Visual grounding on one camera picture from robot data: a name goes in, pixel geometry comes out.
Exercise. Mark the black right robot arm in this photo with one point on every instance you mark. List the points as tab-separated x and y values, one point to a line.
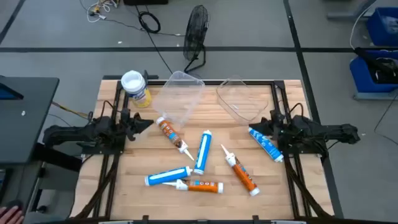
326	130

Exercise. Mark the person's hand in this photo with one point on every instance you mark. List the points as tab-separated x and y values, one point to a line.
11	216

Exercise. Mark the blue screen tablet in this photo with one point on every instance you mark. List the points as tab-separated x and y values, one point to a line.
7	93

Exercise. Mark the black case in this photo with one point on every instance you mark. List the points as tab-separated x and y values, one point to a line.
146	2

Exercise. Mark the black floor fan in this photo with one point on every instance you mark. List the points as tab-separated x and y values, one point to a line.
196	31

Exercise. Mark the black equipment pile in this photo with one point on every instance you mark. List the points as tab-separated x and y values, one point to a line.
382	67

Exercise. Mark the grey desk base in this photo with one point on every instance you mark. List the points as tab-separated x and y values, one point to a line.
345	15

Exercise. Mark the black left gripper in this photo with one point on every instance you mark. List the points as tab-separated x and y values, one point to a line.
129	126

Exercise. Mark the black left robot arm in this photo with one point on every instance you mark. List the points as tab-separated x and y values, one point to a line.
71	135

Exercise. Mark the black caster wheel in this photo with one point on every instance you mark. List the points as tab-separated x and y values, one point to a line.
41	210

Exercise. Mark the blue silicone tube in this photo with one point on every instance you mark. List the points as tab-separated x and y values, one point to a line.
265	144
202	152
168	175

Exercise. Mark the yellow Lysol wipes canister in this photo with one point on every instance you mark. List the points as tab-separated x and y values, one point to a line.
133	82

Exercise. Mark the black desk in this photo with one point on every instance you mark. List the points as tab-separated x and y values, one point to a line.
28	124

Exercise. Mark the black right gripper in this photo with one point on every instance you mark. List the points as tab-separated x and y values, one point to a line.
278	127

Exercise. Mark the black aluminium table frame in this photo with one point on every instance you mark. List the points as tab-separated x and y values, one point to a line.
119	88

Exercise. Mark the brown orange sealant tube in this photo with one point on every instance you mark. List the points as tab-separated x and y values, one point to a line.
169	131

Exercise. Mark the clear plastic bin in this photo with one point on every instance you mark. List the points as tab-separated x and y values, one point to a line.
178	99
242	102

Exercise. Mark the blue storage bin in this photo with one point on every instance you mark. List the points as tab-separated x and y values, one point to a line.
377	34
360	77

